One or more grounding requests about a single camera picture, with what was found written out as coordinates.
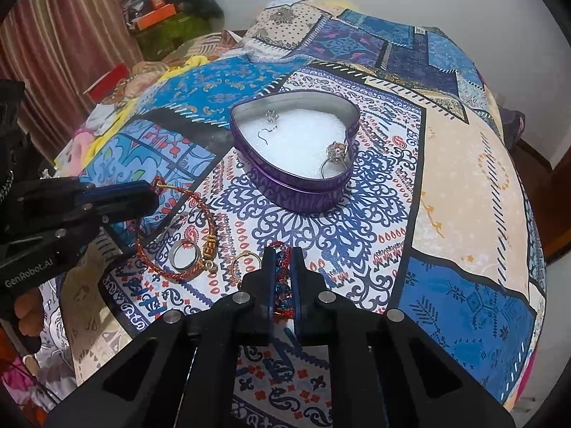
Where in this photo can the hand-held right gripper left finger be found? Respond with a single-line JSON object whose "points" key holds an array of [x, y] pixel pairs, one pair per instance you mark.
{"points": [[269, 276]]}

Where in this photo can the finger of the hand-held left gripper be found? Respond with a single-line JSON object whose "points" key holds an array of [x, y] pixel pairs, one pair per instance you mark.
{"points": [[116, 188], [134, 207]]}

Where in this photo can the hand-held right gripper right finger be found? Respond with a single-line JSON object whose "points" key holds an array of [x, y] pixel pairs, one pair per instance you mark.
{"points": [[296, 285]]}

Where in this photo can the purple heart-shaped tin box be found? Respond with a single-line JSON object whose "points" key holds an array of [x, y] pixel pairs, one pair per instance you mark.
{"points": [[290, 194]]}

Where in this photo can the person's left hand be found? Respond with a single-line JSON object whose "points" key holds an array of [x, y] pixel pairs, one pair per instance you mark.
{"points": [[29, 312]]}

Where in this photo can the gold hoop earring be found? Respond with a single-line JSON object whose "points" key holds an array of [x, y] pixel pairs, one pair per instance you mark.
{"points": [[233, 268]]}

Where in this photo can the beige printed cloth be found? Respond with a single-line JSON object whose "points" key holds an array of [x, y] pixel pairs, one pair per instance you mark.
{"points": [[84, 303]]}

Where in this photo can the red box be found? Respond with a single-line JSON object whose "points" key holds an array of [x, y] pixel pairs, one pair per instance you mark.
{"points": [[109, 81]]}

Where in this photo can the pink floral cloth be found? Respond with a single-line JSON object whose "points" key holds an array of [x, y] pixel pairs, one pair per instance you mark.
{"points": [[22, 379]]}

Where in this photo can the white foam lining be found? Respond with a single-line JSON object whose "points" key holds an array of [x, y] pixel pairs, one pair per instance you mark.
{"points": [[294, 138]]}

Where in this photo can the silver hook earring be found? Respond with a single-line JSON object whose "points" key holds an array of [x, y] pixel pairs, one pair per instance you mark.
{"points": [[268, 132]]}

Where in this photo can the small silver stud earring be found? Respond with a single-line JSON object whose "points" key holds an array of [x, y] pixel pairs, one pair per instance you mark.
{"points": [[272, 116]]}

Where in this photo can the striped brown curtain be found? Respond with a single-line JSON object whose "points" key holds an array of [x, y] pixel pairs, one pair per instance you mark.
{"points": [[58, 31]]}

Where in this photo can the orange box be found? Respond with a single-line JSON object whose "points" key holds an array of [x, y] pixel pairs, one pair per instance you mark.
{"points": [[154, 15]]}

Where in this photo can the patchwork printed bedsheet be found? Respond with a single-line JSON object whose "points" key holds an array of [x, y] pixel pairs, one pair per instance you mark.
{"points": [[446, 187]]}

